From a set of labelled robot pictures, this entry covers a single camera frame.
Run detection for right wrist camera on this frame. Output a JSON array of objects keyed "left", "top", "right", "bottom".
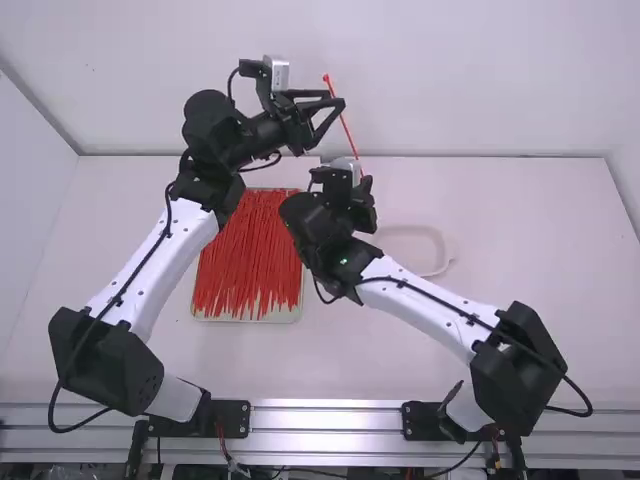
[{"left": 319, "top": 156, "right": 364, "bottom": 189}]

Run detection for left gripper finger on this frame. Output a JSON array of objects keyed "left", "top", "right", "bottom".
[
  {"left": 286, "top": 87, "right": 347, "bottom": 108},
  {"left": 298, "top": 101, "right": 346, "bottom": 147}
]

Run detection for pale tray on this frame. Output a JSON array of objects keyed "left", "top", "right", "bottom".
[{"left": 189, "top": 186, "right": 307, "bottom": 325}]

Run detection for silver rails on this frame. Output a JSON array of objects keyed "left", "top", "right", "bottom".
[{"left": 0, "top": 397, "right": 640, "bottom": 471}]

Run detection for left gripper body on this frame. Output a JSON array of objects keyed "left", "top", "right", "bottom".
[{"left": 268, "top": 91, "right": 322, "bottom": 158}]

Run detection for row of orange cable ties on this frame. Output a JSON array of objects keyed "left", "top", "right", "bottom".
[{"left": 193, "top": 188, "right": 305, "bottom": 320}]

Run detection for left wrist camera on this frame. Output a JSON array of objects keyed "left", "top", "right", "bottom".
[{"left": 261, "top": 54, "right": 292, "bottom": 94}]

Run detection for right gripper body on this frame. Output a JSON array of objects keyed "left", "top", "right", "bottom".
[{"left": 349, "top": 173, "right": 380, "bottom": 235}]

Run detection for orange cable tie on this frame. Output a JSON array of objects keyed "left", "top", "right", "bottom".
[{"left": 321, "top": 73, "right": 374, "bottom": 182}]

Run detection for white dish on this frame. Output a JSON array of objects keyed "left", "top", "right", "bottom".
[{"left": 372, "top": 225, "right": 459, "bottom": 280}]

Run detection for black cable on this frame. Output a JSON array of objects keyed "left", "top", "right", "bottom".
[
  {"left": 46, "top": 378, "right": 117, "bottom": 434},
  {"left": 543, "top": 372, "right": 595, "bottom": 419},
  {"left": 227, "top": 64, "right": 252, "bottom": 104}
]

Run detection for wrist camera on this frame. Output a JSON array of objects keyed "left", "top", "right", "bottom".
[
  {"left": 261, "top": 54, "right": 292, "bottom": 94},
  {"left": 319, "top": 156, "right": 364, "bottom": 189}
]

